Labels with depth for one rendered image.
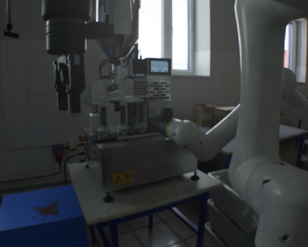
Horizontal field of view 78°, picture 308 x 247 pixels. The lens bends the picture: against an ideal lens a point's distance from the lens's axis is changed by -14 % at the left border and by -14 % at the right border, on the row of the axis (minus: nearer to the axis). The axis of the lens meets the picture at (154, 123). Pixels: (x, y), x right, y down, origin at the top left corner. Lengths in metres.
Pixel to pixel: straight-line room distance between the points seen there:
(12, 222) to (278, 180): 1.27
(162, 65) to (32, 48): 1.67
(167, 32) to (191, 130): 2.86
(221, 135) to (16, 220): 1.17
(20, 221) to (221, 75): 3.31
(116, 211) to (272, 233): 0.75
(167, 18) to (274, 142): 3.26
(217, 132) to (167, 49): 2.74
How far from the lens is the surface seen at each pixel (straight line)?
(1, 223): 1.41
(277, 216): 0.43
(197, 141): 0.86
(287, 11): 0.45
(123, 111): 1.19
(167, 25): 3.61
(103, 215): 1.03
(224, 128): 0.90
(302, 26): 6.56
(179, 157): 1.25
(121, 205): 1.09
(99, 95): 1.25
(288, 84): 0.92
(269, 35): 0.51
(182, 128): 0.83
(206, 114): 2.82
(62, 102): 0.48
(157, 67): 1.34
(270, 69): 0.51
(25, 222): 1.35
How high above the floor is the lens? 1.33
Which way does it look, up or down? 11 degrees down
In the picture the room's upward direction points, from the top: straight up
